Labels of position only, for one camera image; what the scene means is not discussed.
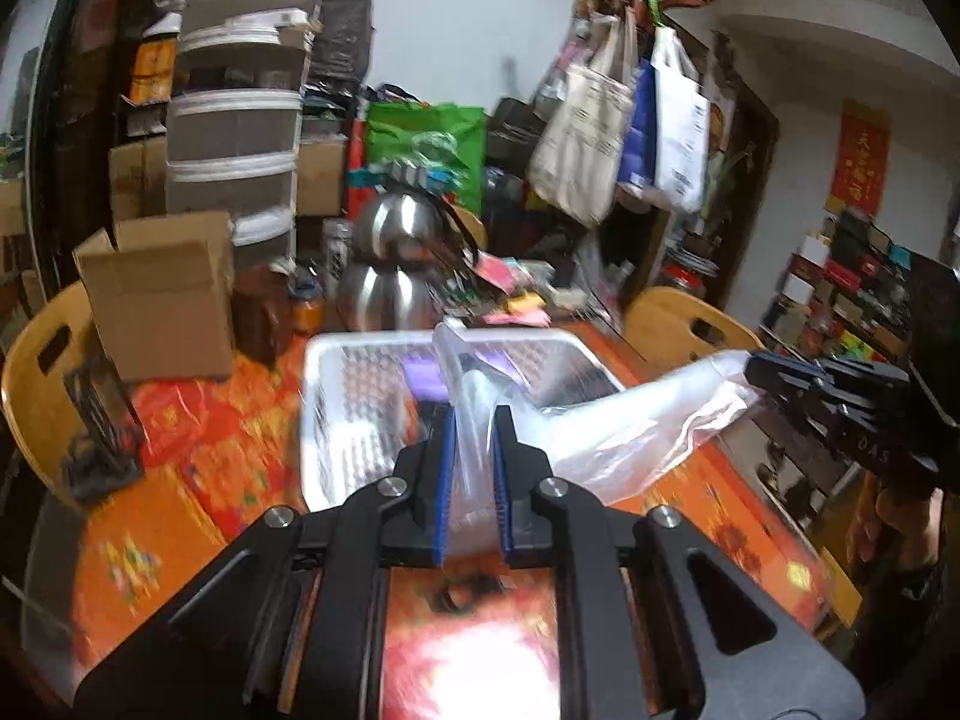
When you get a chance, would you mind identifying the stainless steel kettle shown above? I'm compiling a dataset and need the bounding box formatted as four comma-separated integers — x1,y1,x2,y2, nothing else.
335,160,480,332

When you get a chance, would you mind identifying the brown mug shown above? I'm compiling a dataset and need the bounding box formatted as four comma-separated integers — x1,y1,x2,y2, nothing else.
231,265,293,369

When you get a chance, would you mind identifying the purple tissue pack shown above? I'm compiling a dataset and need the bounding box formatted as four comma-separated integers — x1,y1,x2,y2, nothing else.
398,344,527,403

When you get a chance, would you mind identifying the white perforated plastic basket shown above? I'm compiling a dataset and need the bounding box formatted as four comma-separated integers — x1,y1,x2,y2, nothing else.
299,328,623,512

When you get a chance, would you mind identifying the green shopping bag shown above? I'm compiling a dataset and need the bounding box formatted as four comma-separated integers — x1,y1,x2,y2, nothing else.
364,101,488,215

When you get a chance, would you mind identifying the right wooden chair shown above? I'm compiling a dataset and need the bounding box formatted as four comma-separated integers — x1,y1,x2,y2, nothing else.
623,286,761,374

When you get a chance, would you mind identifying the beige canvas tote bag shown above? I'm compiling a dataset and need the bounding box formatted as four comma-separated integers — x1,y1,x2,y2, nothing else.
527,8,638,227

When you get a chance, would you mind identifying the dark glass cabinet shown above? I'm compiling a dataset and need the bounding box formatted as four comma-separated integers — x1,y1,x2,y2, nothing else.
2,0,160,298

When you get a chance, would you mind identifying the wooden chair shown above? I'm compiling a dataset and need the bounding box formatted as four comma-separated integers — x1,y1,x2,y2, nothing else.
2,281,101,505
623,286,761,374

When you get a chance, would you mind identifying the grey plastic drawer tower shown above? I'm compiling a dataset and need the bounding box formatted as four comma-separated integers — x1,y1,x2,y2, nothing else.
164,0,322,268

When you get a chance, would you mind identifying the white blue shopping bag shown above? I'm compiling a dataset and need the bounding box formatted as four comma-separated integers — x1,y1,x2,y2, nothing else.
617,26,709,215

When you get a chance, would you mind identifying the left wooden chair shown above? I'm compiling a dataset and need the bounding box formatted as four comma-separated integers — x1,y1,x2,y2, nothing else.
2,281,101,505

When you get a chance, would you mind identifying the shelf with boxes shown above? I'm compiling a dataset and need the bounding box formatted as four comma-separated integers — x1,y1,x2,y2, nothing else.
758,208,958,366

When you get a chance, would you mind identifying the white printed plastic bag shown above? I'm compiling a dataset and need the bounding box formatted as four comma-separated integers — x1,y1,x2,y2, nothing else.
431,322,761,556

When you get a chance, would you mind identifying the red wall scroll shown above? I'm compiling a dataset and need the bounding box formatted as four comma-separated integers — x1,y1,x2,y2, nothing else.
828,99,892,220

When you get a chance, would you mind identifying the orange lidded jar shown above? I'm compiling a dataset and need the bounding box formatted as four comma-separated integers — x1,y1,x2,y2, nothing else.
288,278,325,337

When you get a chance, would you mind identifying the open cardboard box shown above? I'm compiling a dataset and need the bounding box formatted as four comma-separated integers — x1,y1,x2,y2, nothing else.
73,211,235,382

